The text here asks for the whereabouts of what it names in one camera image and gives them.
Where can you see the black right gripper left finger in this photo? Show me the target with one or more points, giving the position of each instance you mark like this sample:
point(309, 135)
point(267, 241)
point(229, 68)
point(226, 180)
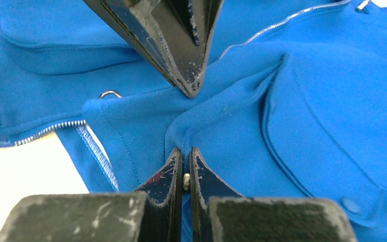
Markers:
point(152, 212)

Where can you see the blue zip jacket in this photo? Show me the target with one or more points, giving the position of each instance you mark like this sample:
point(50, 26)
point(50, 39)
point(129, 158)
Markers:
point(294, 102)

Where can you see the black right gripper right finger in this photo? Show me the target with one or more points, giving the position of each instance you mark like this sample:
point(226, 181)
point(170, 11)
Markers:
point(220, 213)

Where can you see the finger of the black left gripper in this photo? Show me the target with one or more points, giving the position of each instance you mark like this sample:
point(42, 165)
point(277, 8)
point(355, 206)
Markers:
point(175, 37)

